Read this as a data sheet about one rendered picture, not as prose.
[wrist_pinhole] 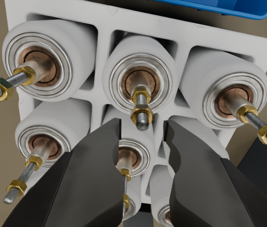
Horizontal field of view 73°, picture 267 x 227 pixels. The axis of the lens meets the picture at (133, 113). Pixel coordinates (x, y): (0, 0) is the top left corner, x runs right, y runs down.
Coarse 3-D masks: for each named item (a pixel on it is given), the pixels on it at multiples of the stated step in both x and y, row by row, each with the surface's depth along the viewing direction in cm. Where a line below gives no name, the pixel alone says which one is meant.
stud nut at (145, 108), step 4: (140, 104) 15; (144, 104) 15; (136, 108) 15; (140, 108) 15; (144, 108) 14; (148, 108) 15; (132, 112) 15; (136, 112) 15; (140, 112) 15; (144, 112) 15; (148, 112) 15; (152, 112) 15; (132, 116) 15; (148, 116) 15; (152, 116) 15; (132, 120) 15
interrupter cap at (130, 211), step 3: (129, 198) 32; (132, 201) 32; (132, 204) 32; (135, 204) 33; (129, 207) 32; (132, 207) 32; (135, 207) 32; (126, 210) 33; (129, 210) 33; (132, 210) 33; (135, 210) 33; (126, 213) 33; (129, 213) 33; (132, 213) 33; (126, 216) 34; (129, 216) 34; (123, 219) 34; (126, 219) 34
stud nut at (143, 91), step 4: (140, 88) 18; (144, 88) 18; (136, 92) 18; (140, 92) 18; (144, 92) 18; (148, 92) 19; (132, 96) 18; (136, 96) 18; (148, 96) 18; (132, 100) 18; (148, 100) 18
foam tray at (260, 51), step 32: (32, 0) 24; (64, 0) 24; (128, 32) 36; (160, 32) 26; (192, 32) 26; (224, 32) 26; (96, 64) 28; (256, 64) 28; (96, 96) 30; (96, 128) 33; (160, 128) 33; (160, 160) 37
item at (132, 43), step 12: (132, 36) 27; (144, 36) 26; (120, 48) 21; (132, 48) 20; (144, 48) 20; (156, 48) 20; (108, 60) 21; (168, 60) 21; (108, 72) 21; (108, 84) 22; (108, 96) 23; (120, 108) 24
